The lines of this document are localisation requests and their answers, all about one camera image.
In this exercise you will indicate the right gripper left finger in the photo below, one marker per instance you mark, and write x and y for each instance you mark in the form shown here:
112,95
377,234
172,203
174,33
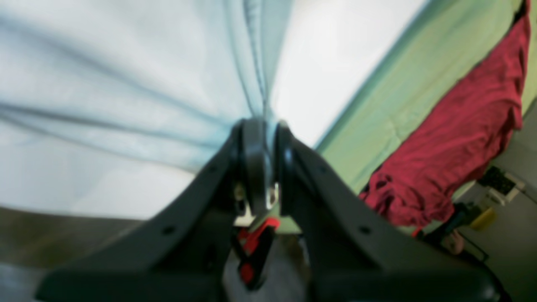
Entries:
180,254

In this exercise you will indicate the green mat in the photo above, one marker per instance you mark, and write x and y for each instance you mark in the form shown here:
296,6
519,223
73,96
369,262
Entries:
357,77

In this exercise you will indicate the beige t-shirt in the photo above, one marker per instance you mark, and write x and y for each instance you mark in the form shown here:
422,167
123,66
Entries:
110,107

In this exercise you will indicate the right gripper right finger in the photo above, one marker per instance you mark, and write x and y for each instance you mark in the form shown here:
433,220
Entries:
355,255

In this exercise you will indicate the dark red cloth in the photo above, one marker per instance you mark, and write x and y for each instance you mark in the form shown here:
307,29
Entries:
471,125

